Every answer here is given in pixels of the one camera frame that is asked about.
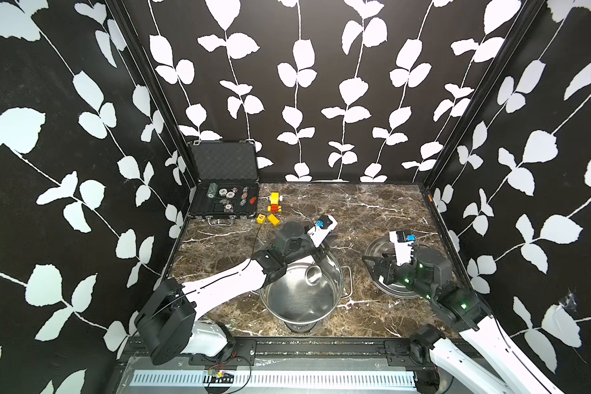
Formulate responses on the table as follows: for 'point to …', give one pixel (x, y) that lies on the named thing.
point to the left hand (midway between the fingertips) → (337, 232)
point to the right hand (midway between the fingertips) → (370, 252)
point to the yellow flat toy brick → (273, 219)
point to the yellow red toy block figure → (274, 206)
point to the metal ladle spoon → (313, 274)
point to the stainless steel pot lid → (377, 247)
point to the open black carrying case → (227, 186)
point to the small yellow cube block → (261, 218)
